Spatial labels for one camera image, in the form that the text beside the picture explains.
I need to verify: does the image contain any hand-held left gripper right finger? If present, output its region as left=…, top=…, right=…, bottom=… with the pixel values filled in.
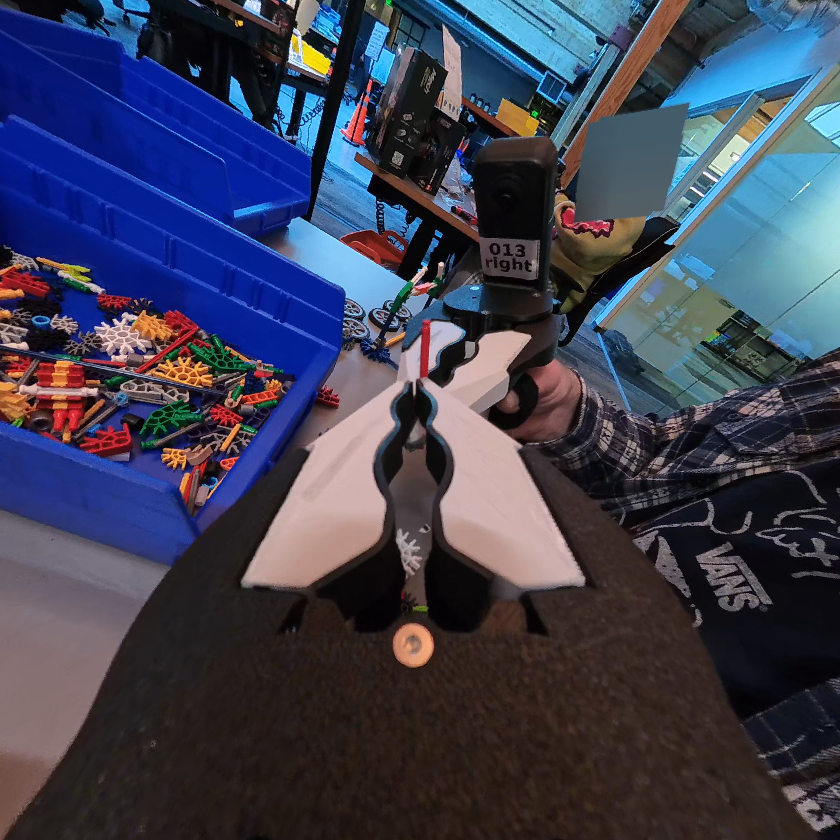
left=420, top=379, right=586, bottom=632

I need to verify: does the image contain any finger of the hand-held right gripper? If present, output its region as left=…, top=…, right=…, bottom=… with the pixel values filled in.
left=396, top=322, right=472, bottom=388
left=441, top=330, right=534, bottom=417

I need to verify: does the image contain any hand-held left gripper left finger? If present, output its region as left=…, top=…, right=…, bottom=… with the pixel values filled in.
left=241, top=379, right=417, bottom=634

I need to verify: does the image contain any toy rod and connector assembly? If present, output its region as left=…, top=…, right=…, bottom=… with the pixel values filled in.
left=394, top=524, right=432, bottom=616

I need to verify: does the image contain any blue plastic bin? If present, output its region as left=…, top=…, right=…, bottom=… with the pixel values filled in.
left=0, top=115, right=347, bottom=567

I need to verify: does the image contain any pile of colourful toy pieces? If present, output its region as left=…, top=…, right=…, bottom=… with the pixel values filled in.
left=0, top=246, right=298, bottom=517

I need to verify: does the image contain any person's right forearm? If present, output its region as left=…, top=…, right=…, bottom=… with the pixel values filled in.
left=538, top=351, right=840, bottom=522

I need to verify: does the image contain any person's right hand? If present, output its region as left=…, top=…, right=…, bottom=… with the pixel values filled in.
left=511, top=358, right=586, bottom=443

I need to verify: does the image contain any wheeled toy model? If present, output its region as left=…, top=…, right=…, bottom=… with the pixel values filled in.
left=341, top=261, right=448, bottom=366

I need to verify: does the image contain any yellow bin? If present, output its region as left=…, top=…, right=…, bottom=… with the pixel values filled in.
left=495, top=98, right=540, bottom=137

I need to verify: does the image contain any yellow pink printed cloth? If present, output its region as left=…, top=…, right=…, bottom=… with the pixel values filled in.
left=553, top=192, right=648, bottom=314

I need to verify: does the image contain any red plastic crate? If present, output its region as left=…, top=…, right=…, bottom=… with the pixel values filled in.
left=339, top=229, right=410, bottom=267

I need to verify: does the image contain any black product box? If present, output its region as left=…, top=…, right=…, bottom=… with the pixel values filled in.
left=366, top=46, right=468, bottom=196

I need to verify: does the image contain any white paper sign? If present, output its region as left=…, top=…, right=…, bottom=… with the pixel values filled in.
left=441, top=25, right=464, bottom=94

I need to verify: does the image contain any orange traffic cone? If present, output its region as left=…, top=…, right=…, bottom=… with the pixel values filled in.
left=340, top=79, right=374, bottom=147

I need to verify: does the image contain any black pole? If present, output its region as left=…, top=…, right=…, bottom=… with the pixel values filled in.
left=307, top=0, right=367, bottom=222

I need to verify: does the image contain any long wooden workbench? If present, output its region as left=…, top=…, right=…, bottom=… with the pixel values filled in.
left=213, top=0, right=330, bottom=89

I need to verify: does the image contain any empty blue divided bin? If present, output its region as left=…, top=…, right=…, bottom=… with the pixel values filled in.
left=0, top=7, right=313, bottom=238

